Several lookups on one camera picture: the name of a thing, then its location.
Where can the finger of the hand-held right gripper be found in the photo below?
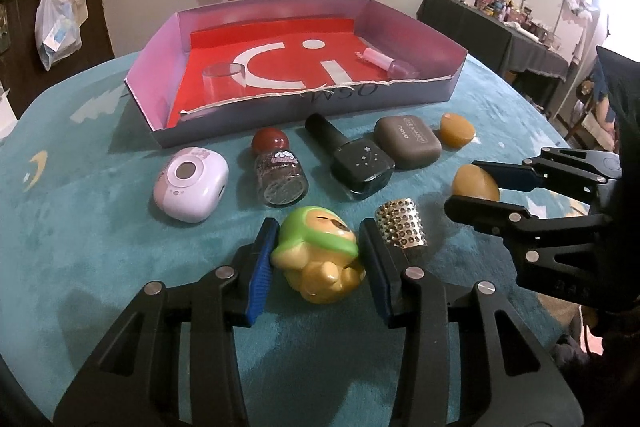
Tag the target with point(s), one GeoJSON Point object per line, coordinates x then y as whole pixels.
{"type": "Point", "coordinates": [505, 174]}
{"type": "Point", "coordinates": [480, 209]}

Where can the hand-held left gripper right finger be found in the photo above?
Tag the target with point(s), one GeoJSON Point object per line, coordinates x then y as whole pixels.
{"type": "Point", "coordinates": [375, 267]}

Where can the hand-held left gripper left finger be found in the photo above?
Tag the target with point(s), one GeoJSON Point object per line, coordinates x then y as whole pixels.
{"type": "Point", "coordinates": [260, 272]}

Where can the large amber stone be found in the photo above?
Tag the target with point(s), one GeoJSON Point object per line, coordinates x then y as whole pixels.
{"type": "Point", "coordinates": [472, 189]}

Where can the silver studded cylinder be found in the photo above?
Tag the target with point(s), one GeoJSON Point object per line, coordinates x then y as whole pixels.
{"type": "Point", "coordinates": [402, 224]}

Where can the green hooded yellow figurine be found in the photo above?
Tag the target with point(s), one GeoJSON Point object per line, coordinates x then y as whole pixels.
{"type": "Point", "coordinates": [315, 252]}

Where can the small amber stone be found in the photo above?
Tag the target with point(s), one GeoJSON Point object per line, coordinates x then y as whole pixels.
{"type": "Point", "coordinates": [456, 131]}

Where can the red capped glass bottle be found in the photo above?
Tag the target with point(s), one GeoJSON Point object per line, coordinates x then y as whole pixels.
{"type": "Point", "coordinates": [277, 177]}

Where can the grey rounded case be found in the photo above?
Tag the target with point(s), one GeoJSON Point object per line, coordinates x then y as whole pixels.
{"type": "Point", "coordinates": [407, 142]}

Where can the dark nail polish bottle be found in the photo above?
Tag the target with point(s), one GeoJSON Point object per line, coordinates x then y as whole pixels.
{"type": "Point", "coordinates": [360, 162]}

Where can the white round pocket device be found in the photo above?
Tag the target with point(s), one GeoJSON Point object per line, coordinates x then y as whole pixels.
{"type": "Point", "coordinates": [190, 187]}

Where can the cardboard box with red bottom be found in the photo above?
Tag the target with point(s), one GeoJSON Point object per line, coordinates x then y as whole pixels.
{"type": "Point", "coordinates": [280, 57]}

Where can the table with dark cloth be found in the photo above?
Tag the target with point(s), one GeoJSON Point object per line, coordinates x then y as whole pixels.
{"type": "Point", "coordinates": [475, 37]}

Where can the pink nail polish bottle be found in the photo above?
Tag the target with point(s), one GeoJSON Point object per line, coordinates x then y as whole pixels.
{"type": "Point", "coordinates": [385, 61]}

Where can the clear plastic cup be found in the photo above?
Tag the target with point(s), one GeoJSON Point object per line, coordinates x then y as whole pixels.
{"type": "Point", "coordinates": [222, 79]}

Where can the white box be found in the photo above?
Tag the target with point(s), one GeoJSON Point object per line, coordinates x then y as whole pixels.
{"type": "Point", "coordinates": [6, 112]}

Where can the hanging plastic bag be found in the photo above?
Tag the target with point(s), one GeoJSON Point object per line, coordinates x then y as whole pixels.
{"type": "Point", "coordinates": [55, 27]}

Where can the brown wooden door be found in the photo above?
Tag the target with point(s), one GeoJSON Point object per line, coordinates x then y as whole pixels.
{"type": "Point", "coordinates": [20, 7]}

